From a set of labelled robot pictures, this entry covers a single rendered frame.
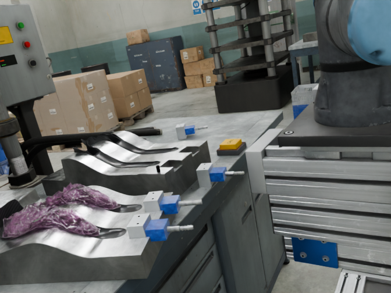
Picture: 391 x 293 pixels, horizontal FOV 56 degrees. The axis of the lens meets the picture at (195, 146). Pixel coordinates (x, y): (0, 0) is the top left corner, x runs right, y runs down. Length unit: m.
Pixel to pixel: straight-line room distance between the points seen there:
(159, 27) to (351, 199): 8.15
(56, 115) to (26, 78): 3.48
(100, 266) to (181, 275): 0.35
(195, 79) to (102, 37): 2.89
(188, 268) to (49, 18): 9.09
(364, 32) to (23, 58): 1.52
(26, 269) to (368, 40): 0.74
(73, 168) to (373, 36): 0.93
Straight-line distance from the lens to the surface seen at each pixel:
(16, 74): 1.75
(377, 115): 0.63
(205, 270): 1.19
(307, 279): 1.95
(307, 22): 7.45
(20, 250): 0.84
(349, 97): 0.62
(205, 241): 1.17
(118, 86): 5.67
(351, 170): 0.66
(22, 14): 1.84
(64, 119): 5.16
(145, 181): 1.01
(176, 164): 1.06
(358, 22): 0.47
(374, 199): 0.68
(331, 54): 0.63
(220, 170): 1.05
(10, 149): 1.56
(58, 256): 0.80
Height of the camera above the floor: 1.23
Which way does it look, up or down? 18 degrees down
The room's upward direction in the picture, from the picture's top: 12 degrees counter-clockwise
